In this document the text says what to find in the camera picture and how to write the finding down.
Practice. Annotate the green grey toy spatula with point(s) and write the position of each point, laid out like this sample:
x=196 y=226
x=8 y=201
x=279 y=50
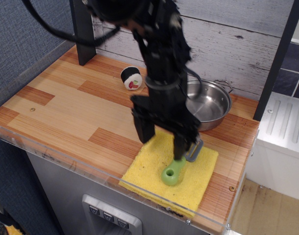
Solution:
x=170 y=175

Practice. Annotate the black right vertical post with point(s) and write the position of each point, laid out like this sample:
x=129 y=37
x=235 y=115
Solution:
x=284 y=43

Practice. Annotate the plush sushi roll toy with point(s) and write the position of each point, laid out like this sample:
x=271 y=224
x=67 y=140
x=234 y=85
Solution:
x=131 y=78

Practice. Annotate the yellow folded cloth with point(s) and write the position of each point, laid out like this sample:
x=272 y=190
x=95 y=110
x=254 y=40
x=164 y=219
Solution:
x=144 y=176

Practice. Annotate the yellow object bottom left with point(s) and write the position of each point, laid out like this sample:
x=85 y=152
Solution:
x=11 y=230

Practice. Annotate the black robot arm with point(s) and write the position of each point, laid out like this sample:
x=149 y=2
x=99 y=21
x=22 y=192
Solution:
x=156 y=25

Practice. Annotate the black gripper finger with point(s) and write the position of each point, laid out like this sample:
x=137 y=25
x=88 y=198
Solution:
x=145 y=129
x=181 y=145

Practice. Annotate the stainless steel pot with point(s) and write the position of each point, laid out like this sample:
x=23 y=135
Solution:
x=209 y=101

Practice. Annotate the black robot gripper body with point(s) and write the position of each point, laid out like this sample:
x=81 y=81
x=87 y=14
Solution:
x=166 y=107

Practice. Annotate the black left vertical post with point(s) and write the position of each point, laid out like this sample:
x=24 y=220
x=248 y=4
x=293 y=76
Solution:
x=82 y=25

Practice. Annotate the clear acrylic front guard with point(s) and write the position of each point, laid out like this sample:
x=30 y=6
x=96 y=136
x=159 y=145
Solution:
x=65 y=180

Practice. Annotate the white toy sink unit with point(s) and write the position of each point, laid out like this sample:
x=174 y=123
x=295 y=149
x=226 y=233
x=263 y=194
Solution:
x=274 y=158

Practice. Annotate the grey button control panel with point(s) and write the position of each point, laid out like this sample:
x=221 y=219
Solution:
x=105 y=219

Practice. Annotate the black vertical post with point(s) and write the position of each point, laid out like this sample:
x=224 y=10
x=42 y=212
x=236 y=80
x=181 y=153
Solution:
x=284 y=43
x=82 y=25

